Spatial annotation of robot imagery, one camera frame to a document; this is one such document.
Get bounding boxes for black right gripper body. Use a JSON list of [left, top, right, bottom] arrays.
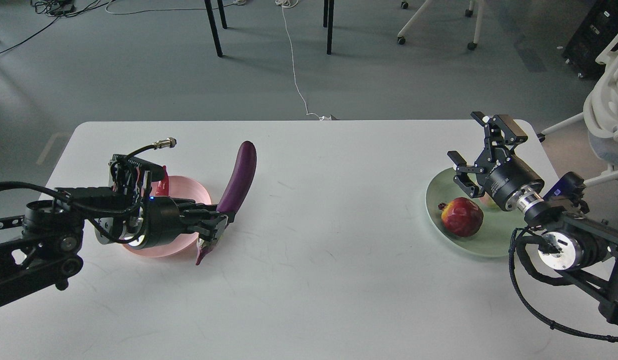
[[482, 155, 546, 213]]

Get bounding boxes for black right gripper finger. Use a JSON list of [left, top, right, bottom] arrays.
[[447, 150, 489, 199], [471, 111, 529, 168]]

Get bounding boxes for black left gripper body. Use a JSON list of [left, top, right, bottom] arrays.
[[124, 196, 195, 251]]

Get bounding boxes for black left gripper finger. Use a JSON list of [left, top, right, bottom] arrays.
[[185, 212, 235, 247], [175, 198, 219, 217]]

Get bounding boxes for red chili pepper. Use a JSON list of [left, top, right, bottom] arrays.
[[153, 165, 169, 197]]

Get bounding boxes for green yellow round fruit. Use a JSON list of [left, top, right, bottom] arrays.
[[479, 193, 498, 208]]

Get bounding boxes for red pomegranate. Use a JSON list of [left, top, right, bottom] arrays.
[[438, 197, 484, 238]]

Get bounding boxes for purple eggplant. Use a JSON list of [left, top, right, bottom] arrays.
[[195, 141, 257, 265]]

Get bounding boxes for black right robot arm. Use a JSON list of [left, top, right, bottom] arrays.
[[448, 111, 618, 343]]

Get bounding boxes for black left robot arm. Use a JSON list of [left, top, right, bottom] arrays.
[[0, 137, 256, 307]]

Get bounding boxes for pink plate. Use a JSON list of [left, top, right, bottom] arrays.
[[123, 175, 212, 258]]

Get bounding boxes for light green plate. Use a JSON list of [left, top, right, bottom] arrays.
[[425, 167, 527, 258]]

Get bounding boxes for white office chair right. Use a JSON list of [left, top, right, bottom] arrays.
[[537, 34, 618, 187]]

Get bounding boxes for black equipment case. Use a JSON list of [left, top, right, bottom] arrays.
[[562, 0, 618, 80]]

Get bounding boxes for white chair base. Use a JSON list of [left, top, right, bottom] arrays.
[[396, 0, 487, 52]]

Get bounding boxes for black table leg left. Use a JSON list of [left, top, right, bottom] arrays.
[[204, 0, 227, 58]]

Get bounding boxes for black table leg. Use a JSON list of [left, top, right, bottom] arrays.
[[323, 0, 335, 55], [204, 0, 227, 58]]

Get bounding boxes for black table leg right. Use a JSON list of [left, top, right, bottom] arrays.
[[323, 0, 335, 55]]

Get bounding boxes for white floor cable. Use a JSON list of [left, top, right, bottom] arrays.
[[275, 0, 334, 121]]

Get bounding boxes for black floor cables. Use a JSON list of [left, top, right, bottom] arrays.
[[0, 0, 114, 61]]

